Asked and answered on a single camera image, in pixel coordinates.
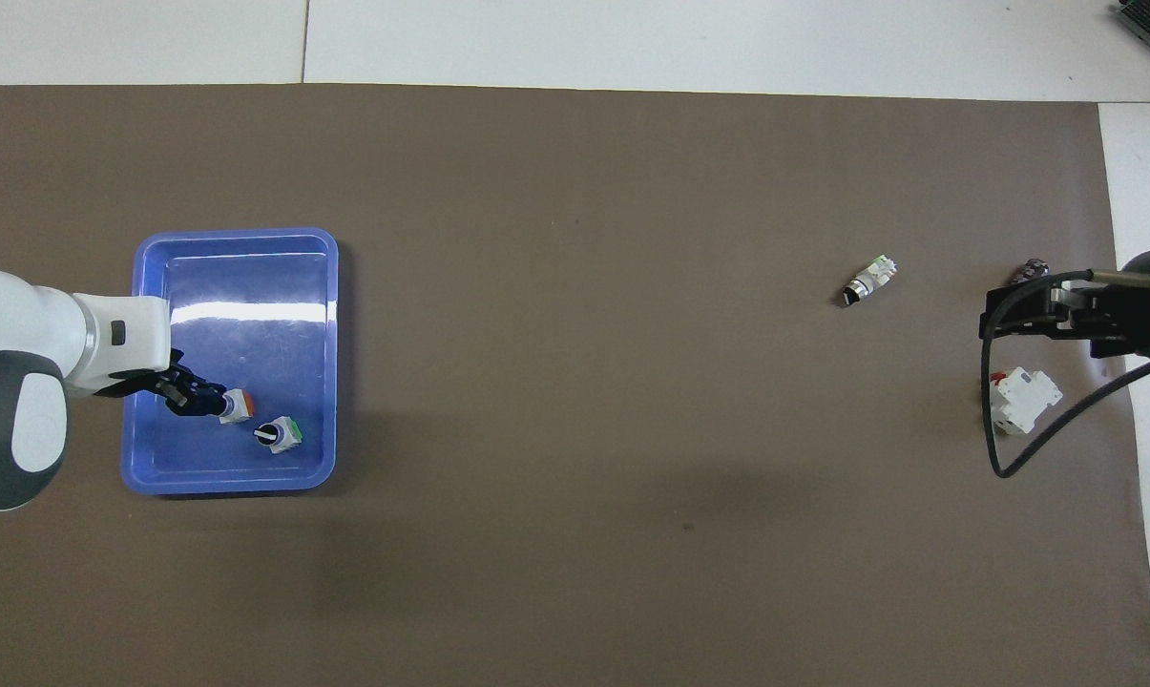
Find brown table mat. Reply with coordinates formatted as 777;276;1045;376
0;84;1150;687

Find upright green-backed selector switch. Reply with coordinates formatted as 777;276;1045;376
253;416;304;455

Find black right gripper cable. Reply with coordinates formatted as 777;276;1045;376
982;272;1150;478

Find lying green-backed selector switch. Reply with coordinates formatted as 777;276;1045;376
841;255;898;308

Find blue plastic tray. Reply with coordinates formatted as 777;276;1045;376
120;227;340;496

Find white circuit breaker red lever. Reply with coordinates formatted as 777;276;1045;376
990;368;1064;436

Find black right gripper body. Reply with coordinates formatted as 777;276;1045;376
1099;239;1150;362

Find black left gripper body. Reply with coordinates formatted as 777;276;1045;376
95;349;189;400

